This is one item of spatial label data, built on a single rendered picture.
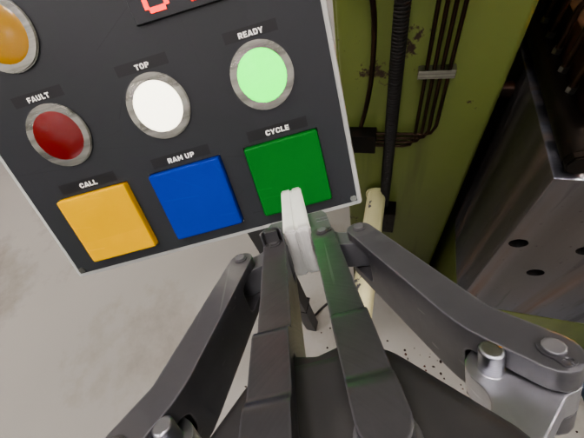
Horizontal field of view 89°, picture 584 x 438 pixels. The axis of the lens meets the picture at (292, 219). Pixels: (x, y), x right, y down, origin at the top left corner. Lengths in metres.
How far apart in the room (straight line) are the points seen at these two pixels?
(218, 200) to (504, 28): 0.45
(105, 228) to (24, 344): 1.65
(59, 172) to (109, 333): 1.35
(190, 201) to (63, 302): 1.67
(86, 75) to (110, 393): 1.39
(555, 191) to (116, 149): 0.50
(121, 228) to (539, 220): 0.53
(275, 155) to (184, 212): 0.11
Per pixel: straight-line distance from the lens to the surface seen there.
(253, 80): 0.30
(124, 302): 1.70
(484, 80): 0.60
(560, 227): 0.55
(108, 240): 0.38
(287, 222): 0.17
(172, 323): 1.51
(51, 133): 0.36
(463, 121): 0.64
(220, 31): 0.31
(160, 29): 0.32
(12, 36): 0.37
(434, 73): 0.56
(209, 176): 0.31
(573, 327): 0.94
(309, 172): 0.31
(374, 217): 0.71
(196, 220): 0.33
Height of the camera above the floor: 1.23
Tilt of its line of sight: 54 degrees down
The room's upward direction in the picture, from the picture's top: 20 degrees counter-clockwise
